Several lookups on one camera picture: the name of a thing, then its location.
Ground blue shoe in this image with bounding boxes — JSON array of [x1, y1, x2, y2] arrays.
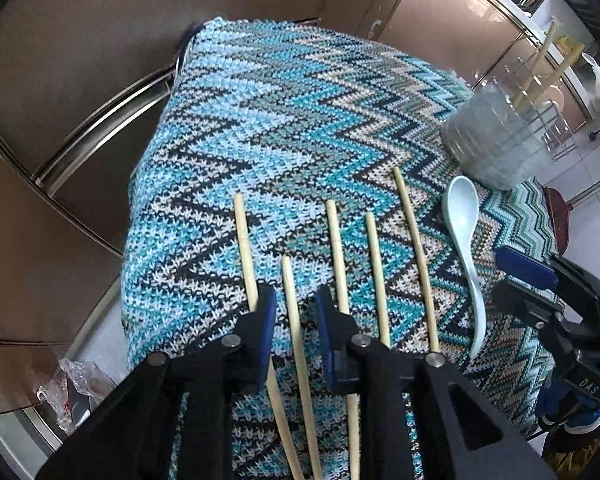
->
[[535, 385, 600, 436]]

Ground clear plastic utensil holder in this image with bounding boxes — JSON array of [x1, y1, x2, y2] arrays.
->
[[440, 52, 576, 191]]

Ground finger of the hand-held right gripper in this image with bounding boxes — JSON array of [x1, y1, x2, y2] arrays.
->
[[491, 279, 567, 332], [496, 246, 600, 307]]

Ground zigzag knitted tablecloth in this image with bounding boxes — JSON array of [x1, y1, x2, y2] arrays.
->
[[120, 17, 571, 480]]

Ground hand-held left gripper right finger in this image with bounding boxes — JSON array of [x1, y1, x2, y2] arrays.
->
[[315, 285, 558, 480]]

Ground light blue spoon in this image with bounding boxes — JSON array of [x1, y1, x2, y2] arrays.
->
[[441, 176, 486, 359]]

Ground metal mop poles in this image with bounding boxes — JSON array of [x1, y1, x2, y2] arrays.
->
[[565, 160, 600, 208]]

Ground bamboo chopstick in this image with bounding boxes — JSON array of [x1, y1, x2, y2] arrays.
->
[[281, 256, 326, 480], [325, 200, 362, 480], [525, 42, 586, 106], [512, 17, 562, 111], [233, 193, 306, 480], [365, 212, 392, 350], [392, 166, 441, 355]]

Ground crumpled plastic bag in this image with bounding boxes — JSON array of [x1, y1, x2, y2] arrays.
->
[[37, 357, 118, 436]]

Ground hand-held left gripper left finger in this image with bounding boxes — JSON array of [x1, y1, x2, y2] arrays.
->
[[37, 284, 277, 480]]

